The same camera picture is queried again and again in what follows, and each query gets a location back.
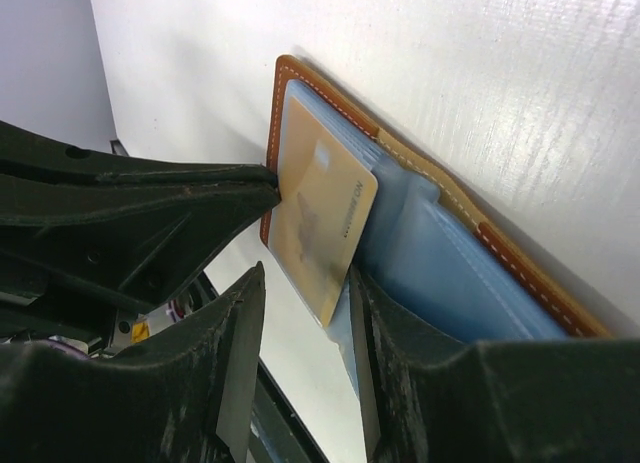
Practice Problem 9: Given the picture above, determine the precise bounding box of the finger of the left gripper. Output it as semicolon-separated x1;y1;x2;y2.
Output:
1;175;279;312
1;122;277;186

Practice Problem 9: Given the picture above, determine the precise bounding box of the gold VIP card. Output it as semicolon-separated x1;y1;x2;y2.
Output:
268;96;378;327

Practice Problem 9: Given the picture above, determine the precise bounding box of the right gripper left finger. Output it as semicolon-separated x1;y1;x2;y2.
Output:
1;265;266;462

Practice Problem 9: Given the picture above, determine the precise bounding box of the brown leather card holder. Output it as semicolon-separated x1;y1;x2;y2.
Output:
266;55;609;381

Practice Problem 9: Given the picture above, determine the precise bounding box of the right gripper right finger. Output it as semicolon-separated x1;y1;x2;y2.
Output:
349;269;639;462

